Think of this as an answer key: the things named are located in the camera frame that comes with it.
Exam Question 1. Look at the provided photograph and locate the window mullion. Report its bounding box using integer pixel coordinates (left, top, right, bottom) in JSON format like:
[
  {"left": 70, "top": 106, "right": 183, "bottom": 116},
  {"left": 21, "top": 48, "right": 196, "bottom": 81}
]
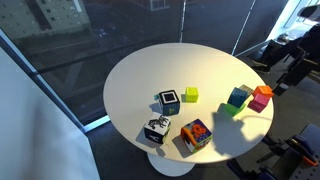
[
  {"left": 179, "top": 0, "right": 187, "bottom": 44},
  {"left": 232, "top": 0, "right": 257, "bottom": 56}
]

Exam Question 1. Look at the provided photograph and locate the black white zebra soft cube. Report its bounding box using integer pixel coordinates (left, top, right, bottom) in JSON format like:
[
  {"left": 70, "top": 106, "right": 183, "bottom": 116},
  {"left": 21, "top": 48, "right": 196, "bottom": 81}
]
[{"left": 143, "top": 112, "right": 172, "bottom": 145}]

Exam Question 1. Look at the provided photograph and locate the orange rubber block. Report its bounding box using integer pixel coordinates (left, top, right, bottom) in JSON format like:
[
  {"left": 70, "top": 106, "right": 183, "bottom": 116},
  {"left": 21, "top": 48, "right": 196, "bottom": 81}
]
[{"left": 252, "top": 85, "right": 275, "bottom": 99}]

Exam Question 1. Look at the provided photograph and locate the beige apartment building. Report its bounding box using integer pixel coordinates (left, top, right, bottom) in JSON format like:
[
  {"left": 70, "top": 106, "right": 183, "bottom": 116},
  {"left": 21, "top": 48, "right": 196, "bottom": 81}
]
[{"left": 0, "top": 0, "right": 91, "bottom": 39}]

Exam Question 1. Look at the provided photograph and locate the blue clamp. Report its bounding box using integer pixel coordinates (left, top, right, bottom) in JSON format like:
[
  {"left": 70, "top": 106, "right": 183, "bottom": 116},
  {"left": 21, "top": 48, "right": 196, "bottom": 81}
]
[{"left": 293, "top": 133, "right": 318, "bottom": 151}]

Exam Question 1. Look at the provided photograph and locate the orange handled clamp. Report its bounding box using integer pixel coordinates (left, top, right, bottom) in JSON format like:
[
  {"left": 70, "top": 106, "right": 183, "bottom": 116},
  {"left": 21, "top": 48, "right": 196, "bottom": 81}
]
[{"left": 288, "top": 136, "right": 319, "bottom": 168}]

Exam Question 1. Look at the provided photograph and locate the light window sill frame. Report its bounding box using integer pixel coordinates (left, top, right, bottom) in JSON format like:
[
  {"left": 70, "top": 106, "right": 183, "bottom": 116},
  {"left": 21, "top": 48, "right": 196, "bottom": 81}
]
[{"left": 0, "top": 29, "right": 112, "bottom": 133}]

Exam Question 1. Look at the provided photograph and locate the yellow-green rubber block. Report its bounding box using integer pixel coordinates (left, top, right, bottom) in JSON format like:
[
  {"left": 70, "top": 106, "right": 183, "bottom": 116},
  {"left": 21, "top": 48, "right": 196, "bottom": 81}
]
[{"left": 184, "top": 86, "right": 200, "bottom": 103}]

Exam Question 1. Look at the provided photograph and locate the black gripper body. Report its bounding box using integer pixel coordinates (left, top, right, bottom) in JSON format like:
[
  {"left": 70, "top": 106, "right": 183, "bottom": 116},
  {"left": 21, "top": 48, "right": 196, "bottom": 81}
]
[{"left": 282, "top": 49, "right": 316, "bottom": 86}]

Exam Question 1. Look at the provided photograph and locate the green rubber block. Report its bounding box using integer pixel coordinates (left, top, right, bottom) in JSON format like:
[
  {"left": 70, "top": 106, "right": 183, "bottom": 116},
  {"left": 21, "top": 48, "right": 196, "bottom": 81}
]
[{"left": 223, "top": 102, "right": 247, "bottom": 117}]

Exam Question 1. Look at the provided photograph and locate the navy soft cube square print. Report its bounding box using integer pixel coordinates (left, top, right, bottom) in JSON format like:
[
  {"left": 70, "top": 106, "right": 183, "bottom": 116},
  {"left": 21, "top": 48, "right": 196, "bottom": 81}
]
[{"left": 158, "top": 88, "right": 181, "bottom": 117}]

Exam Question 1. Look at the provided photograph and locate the pink rubber block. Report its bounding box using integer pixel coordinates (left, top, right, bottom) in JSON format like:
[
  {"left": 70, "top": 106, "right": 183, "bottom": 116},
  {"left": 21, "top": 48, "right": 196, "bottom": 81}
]
[{"left": 247, "top": 93, "right": 270, "bottom": 114}]

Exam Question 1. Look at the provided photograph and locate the white table pedestal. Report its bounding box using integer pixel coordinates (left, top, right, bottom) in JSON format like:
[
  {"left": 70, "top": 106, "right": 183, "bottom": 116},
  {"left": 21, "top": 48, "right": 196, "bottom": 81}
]
[{"left": 146, "top": 152, "right": 196, "bottom": 178}]

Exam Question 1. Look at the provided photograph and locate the colourful orange purple soft cube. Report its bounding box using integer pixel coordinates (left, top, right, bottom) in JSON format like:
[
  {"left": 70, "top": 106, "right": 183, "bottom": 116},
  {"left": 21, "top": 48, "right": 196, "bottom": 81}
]
[{"left": 180, "top": 118, "right": 213, "bottom": 154}]

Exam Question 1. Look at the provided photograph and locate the blue rubber block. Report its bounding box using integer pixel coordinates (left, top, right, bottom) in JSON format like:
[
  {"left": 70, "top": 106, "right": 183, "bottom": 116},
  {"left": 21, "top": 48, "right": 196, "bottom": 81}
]
[{"left": 227, "top": 87, "right": 249, "bottom": 109}]

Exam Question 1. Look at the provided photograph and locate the grey rubber block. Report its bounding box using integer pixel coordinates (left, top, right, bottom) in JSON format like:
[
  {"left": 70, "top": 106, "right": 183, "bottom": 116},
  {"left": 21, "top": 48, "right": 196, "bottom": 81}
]
[{"left": 239, "top": 84, "right": 254, "bottom": 98}]

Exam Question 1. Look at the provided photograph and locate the black clamp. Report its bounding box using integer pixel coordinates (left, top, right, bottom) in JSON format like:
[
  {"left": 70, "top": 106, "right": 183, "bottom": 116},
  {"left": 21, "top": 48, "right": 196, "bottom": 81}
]
[{"left": 255, "top": 134, "right": 288, "bottom": 164}]

